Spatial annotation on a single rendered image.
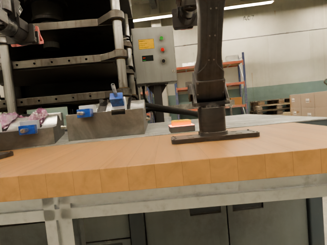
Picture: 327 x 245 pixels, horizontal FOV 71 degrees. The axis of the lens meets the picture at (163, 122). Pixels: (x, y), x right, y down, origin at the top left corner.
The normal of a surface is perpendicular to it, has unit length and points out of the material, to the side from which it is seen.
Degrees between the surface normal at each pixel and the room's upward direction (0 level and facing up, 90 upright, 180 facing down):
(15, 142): 90
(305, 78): 90
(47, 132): 90
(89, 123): 90
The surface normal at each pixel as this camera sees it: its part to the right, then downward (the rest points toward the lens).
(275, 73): -0.10, 0.07
